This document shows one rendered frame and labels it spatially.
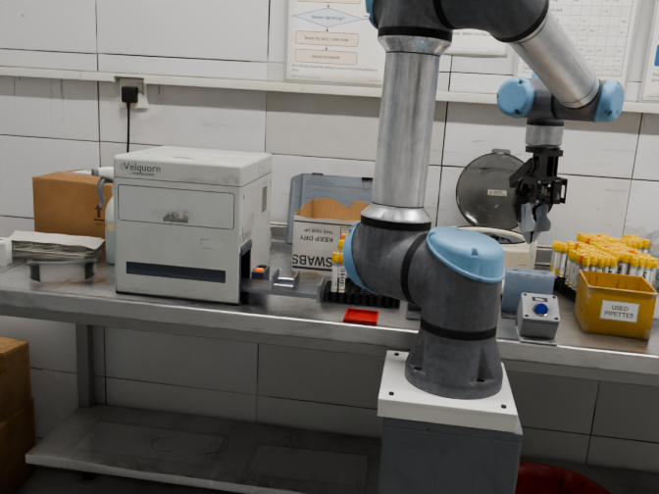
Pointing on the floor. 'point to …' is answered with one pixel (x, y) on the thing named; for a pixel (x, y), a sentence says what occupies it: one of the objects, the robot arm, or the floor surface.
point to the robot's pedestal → (447, 459)
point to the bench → (60, 458)
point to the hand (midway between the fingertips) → (529, 237)
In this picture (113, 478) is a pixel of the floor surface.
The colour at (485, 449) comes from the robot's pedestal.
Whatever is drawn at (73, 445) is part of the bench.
